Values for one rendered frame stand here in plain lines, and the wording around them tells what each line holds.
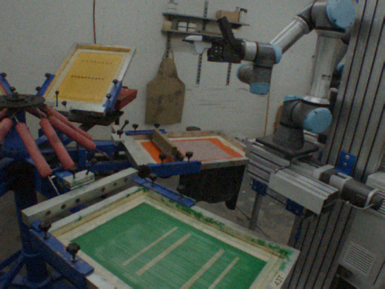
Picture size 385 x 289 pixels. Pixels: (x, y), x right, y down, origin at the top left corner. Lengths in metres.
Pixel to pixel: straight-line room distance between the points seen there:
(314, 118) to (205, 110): 3.19
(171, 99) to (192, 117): 0.47
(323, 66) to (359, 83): 0.23
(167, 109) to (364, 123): 2.98
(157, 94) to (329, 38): 2.94
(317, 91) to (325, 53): 0.15
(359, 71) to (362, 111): 0.17
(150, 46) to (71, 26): 0.95
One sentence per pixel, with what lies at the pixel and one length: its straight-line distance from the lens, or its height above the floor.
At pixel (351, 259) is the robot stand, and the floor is 0.82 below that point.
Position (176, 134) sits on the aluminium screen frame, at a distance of 2.24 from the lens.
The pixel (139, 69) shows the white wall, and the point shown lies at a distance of 3.86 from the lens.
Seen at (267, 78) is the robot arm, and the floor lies 1.57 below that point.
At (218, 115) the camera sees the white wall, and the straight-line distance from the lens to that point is 4.48.
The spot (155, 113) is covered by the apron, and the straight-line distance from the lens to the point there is 3.96.
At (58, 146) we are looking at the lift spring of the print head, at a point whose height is 1.13.
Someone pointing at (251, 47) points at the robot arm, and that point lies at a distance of 1.11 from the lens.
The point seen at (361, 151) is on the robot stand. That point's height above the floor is 1.31.
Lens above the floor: 1.68
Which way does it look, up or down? 20 degrees down
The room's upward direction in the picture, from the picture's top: 6 degrees clockwise
